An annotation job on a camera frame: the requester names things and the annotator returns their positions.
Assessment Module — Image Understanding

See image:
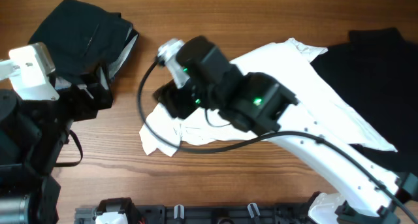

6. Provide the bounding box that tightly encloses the black garment on right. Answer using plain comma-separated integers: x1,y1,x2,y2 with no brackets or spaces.
311,27,417,174

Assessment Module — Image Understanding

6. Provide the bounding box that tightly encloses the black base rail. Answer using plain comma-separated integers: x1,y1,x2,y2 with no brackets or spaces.
74,198,313,224

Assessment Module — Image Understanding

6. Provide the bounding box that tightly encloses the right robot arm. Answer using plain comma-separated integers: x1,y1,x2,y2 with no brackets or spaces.
154,36,417,223

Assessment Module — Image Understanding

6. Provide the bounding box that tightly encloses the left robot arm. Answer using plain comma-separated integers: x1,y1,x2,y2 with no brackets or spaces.
1,65,113,223

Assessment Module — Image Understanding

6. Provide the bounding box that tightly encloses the white t-shirt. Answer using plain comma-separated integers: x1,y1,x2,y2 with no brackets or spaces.
138,37,398,157

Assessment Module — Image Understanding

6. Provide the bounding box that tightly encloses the folded black garment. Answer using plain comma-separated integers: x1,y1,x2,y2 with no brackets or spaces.
28,0,139,84

